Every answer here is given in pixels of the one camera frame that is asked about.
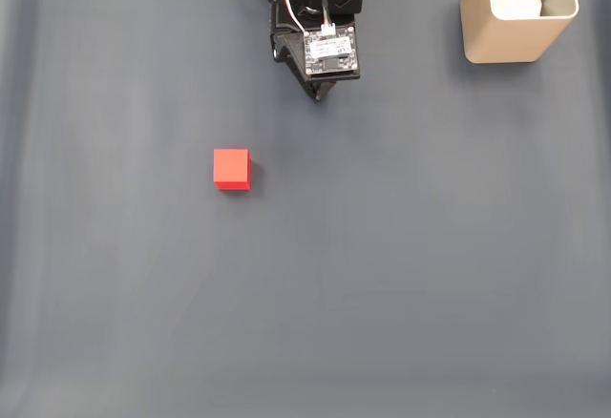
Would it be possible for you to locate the red cube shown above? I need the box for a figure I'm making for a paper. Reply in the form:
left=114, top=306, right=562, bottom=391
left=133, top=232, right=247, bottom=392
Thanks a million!
left=212, top=148, right=252, bottom=192

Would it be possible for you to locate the beige rectangular box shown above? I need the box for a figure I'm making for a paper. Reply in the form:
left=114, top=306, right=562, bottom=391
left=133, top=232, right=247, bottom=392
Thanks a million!
left=459, top=0, right=580, bottom=64

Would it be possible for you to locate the grey table cloth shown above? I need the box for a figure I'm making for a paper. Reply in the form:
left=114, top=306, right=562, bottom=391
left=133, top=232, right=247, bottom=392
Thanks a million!
left=0, top=0, right=611, bottom=418

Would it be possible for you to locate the camera circuit board on mount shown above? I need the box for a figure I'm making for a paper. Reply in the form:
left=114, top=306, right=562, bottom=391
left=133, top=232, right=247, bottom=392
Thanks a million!
left=303, top=25, right=362, bottom=80

